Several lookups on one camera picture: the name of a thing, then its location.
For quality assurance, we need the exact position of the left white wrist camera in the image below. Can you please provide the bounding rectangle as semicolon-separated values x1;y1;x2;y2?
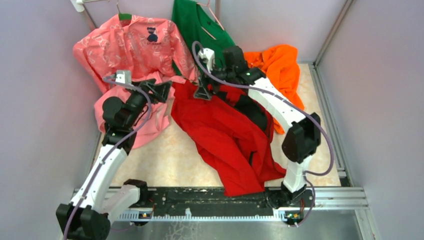
115;70;132;85

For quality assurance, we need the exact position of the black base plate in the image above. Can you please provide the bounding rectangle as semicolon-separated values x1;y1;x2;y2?
147;187;313;218

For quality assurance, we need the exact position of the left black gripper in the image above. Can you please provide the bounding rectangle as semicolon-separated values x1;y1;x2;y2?
124;78;173;128

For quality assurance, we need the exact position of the green clothes hanger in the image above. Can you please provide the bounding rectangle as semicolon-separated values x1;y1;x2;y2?
116;0;132;21

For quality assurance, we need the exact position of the pink clothes hanger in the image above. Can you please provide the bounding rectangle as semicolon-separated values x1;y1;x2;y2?
196;0;225;40

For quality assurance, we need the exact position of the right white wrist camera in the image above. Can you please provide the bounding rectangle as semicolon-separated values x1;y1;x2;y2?
197;47;215;70

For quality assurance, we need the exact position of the green shirt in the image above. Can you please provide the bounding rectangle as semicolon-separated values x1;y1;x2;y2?
171;0;236;68

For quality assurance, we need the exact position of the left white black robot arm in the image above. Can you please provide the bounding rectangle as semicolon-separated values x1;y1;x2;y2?
55;78;172;240

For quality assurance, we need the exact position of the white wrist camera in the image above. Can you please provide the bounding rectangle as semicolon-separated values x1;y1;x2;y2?
197;47;215;70
115;70;132;85

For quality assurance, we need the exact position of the pink patterned bear jacket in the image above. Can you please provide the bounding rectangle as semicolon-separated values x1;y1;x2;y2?
73;15;200;93

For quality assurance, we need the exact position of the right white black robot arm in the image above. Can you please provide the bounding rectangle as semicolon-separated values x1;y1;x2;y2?
191;41;321;207

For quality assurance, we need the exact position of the metal corner post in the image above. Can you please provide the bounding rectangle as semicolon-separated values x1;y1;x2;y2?
313;0;356;67

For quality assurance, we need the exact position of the white toothed cable strip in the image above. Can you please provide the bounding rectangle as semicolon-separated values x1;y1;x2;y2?
115;208;288;223

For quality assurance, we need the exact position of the plain pink garment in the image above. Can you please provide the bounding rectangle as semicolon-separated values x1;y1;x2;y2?
94;71;186;149

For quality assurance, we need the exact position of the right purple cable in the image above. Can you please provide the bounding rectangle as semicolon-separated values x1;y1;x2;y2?
192;41;335;228

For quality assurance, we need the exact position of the red jacket black lining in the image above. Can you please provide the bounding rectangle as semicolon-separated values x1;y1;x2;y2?
171;82;286;197

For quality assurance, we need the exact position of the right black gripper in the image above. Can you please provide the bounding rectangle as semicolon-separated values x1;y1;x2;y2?
194;59;236;100

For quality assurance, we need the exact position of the white rail bracket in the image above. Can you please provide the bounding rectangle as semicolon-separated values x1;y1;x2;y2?
70;0;105;13

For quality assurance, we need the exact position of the orange garment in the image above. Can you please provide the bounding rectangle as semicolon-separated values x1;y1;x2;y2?
243;44;306;135

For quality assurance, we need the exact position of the aluminium frame rail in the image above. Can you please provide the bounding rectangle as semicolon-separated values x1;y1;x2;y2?
67;186;369;212

